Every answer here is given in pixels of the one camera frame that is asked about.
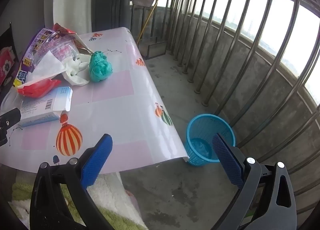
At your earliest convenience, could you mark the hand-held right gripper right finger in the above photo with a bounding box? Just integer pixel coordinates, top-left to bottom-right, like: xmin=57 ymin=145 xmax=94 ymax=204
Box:
xmin=212 ymin=133 xmax=298 ymax=230

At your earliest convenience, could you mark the pink floral quilt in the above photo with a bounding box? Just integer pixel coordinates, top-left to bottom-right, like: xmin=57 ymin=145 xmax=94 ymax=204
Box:
xmin=0 ymin=46 xmax=19 ymax=88

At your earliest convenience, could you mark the white tissue sheet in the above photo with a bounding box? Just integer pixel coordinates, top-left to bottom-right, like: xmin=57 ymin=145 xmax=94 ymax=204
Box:
xmin=25 ymin=51 xmax=68 ymax=86

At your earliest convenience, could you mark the dark door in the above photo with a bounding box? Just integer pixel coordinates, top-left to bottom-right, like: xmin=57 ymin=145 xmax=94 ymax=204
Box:
xmin=91 ymin=0 xmax=130 ymax=33

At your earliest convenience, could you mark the red plastic packet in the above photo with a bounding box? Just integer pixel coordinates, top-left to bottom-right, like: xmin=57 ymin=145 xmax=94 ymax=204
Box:
xmin=17 ymin=78 xmax=62 ymax=98

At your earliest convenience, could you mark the white green fluffy robe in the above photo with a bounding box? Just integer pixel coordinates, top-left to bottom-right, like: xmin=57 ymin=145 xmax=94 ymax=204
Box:
xmin=11 ymin=170 xmax=148 ymax=230

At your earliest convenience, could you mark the table with balloon tablecloth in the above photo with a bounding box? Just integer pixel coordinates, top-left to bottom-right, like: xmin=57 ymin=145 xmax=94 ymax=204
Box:
xmin=0 ymin=27 xmax=189 ymax=178

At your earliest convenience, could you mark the yellow broom handle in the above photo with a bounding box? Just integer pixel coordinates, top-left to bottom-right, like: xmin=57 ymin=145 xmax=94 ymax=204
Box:
xmin=136 ymin=0 xmax=162 ymax=44

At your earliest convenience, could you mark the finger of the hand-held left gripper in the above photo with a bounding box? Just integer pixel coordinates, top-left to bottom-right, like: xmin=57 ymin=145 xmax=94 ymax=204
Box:
xmin=0 ymin=108 xmax=22 ymax=147

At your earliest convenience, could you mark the metal dustpan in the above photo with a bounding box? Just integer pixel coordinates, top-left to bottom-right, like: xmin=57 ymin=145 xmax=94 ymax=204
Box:
xmin=137 ymin=37 xmax=168 ymax=60

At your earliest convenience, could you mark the red snack bag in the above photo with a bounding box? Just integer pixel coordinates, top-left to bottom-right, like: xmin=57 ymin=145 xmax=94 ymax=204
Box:
xmin=52 ymin=23 xmax=94 ymax=54

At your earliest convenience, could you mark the blue plastic wastebasket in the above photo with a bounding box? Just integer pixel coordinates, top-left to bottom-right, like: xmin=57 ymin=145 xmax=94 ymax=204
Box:
xmin=186 ymin=113 xmax=236 ymax=167

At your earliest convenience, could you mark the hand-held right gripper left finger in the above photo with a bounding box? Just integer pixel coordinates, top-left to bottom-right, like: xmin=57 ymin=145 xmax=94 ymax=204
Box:
xmin=29 ymin=134 xmax=118 ymax=230

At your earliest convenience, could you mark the white plastic bag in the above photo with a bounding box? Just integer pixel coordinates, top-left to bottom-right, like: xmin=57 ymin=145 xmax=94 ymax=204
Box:
xmin=61 ymin=53 xmax=92 ymax=86

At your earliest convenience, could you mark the blue white carton box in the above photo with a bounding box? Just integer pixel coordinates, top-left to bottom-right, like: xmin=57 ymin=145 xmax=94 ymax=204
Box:
xmin=17 ymin=86 xmax=73 ymax=127

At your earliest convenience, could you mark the purple snack bag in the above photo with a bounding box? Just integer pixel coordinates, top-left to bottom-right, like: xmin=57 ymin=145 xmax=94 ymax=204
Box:
xmin=14 ymin=28 xmax=59 ymax=88

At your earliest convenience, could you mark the teal plastic bag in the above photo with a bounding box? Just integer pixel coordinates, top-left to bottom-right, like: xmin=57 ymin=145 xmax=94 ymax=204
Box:
xmin=89 ymin=50 xmax=113 ymax=82

